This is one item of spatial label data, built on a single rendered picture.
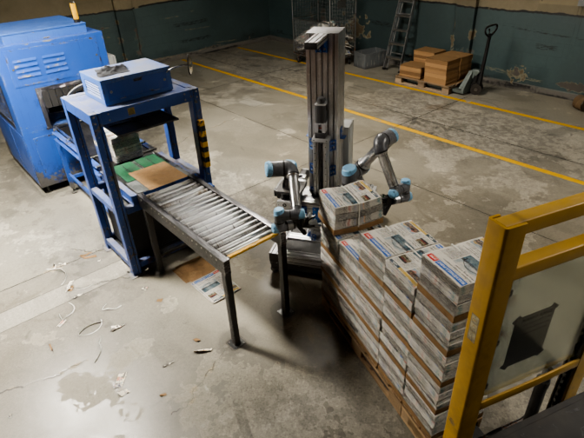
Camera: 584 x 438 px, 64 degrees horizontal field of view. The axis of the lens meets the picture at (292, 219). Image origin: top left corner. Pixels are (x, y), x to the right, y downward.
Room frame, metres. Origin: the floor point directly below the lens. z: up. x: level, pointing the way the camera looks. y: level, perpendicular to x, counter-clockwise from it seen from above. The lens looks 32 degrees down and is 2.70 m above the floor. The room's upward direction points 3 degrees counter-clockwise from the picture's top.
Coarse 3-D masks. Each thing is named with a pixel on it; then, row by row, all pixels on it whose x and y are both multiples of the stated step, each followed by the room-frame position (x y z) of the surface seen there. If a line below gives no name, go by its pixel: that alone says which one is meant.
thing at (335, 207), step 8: (320, 192) 2.98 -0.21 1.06; (328, 192) 2.95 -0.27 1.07; (336, 192) 2.96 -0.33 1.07; (320, 200) 2.99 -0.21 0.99; (328, 200) 2.84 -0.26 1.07; (336, 200) 2.84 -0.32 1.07; (344, 200) 2.84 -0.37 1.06; (320, 208) 2.98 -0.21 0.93; (328, 208) 2.84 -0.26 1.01; (336, 208) 2.74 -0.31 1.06; (344, 208) 2.75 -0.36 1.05; (352, 208) 2.77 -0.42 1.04; (328, 216) 2.83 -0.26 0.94; (336, 216) 2.74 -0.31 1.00; (344, 216) 2.76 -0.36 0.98; (352, 216) 2.78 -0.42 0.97; (328, 224) 2.82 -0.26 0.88; (336, 224) 2.74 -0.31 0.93; (344, 224) 2.76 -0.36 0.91; (352, 224) 2.78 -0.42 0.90
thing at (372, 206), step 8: (352, 184) 3.06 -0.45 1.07; (360, 184) 3.04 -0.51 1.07; (352, 192) 2.96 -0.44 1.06; (360, 192) 2.94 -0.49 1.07; (368, 192) 2.92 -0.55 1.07; (376, 192) 2.91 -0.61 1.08; (360, 200) 2.84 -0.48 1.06; (368, 200) 2.82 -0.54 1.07; (376, 200) 2.83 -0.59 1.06; (368, 208) 2.82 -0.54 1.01; (376, 208) 2.84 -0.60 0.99; (368, 216) 2.82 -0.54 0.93; (376, 216) 2.84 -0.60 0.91
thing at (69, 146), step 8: (64, 128) 5.33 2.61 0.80; (88, 128) 5.29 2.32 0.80; (56, 136) 5.13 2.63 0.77; (64, 136) 5.12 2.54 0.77; (88, 136) 5.01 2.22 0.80; (64, 144) 5.05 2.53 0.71; (72, 144) 4.81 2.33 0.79; (88, 144) 4.77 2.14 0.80; (144, 144) 4.71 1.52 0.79; (72, 152) 4.81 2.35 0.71; (96, 152) 4.55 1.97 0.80; (144, 152) 4.48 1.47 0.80; (152, 152) 4.50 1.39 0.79; (96, 160) 4.36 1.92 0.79; (128, 160) 4.32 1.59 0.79; (96, 168) 4.18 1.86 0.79
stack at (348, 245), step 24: (336, 240) 2.71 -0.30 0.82; (360, 240) 2.68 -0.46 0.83; (336, 264) 2.72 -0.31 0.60; (360, 264) 2.43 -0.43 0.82; (336, 312) 2.74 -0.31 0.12; (360, 312) 2.40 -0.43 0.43; (384, 312) 2.13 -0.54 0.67; (360, 336) 2.39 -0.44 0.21; (384, 336) 2.10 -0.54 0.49; (408, 336) 1.89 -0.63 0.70; (384, 360) 2.09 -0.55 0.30
